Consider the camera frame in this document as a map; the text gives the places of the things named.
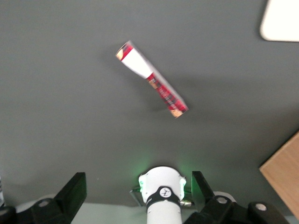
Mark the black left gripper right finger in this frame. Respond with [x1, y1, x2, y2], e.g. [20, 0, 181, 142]
[184, 171, 252, 224]

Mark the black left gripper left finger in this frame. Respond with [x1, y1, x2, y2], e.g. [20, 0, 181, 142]
[31, 172, 87, 224]

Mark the red cookie box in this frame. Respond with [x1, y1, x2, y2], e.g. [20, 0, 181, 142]
[115, 40, 189, 119]

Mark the white tray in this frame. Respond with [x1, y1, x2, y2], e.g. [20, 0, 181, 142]
[259, 0, 299, 43]

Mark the light wooden board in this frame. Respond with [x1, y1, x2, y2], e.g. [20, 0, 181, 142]
[259, 130, 299, 220]

